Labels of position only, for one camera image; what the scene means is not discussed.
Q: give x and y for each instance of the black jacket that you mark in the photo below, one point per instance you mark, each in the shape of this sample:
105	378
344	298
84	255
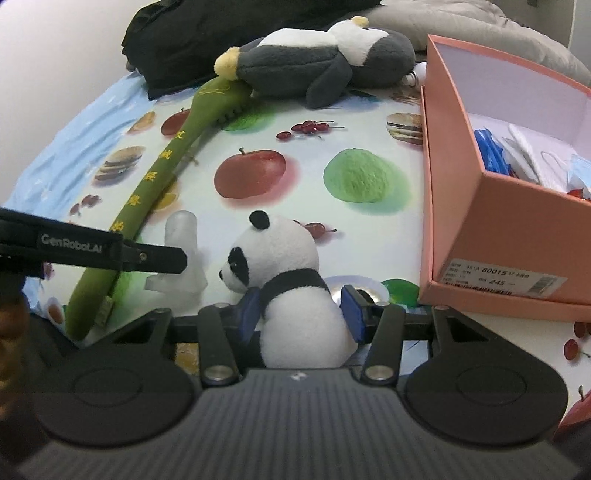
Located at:
184	41

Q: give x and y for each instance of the green plush stick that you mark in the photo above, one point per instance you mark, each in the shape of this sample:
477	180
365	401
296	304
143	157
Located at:
152	180

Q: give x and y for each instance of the white face mask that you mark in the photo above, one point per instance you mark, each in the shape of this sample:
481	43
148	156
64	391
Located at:
521	143

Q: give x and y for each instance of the food print tablecloth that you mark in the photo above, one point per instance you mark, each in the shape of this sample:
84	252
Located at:
304	184

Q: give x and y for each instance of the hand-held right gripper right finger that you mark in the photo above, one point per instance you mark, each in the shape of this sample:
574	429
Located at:
351	314

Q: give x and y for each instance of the grey duvet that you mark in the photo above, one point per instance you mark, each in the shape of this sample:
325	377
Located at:
485	27

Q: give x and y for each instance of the blue face mask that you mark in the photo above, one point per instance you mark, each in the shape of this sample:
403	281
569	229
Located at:
581	173

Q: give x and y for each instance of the panda plush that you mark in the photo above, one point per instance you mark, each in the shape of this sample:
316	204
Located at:
286	258

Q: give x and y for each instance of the pink cardboard box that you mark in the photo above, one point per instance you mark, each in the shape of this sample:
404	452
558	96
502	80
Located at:
508	230

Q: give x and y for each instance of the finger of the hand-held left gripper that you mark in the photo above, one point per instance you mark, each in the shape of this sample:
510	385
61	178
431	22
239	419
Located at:
157	259

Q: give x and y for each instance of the translucent plastic figure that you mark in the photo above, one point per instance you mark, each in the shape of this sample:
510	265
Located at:
182	230

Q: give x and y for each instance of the blue white packet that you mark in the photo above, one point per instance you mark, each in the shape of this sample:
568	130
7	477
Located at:
489	152

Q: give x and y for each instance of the grey white penguin plush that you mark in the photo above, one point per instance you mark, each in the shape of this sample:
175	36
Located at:
295	64

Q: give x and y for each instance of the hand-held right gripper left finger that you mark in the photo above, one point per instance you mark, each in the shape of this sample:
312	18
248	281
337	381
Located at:
247	309

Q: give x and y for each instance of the red decorated packet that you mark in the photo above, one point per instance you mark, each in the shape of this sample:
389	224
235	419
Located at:
581	194

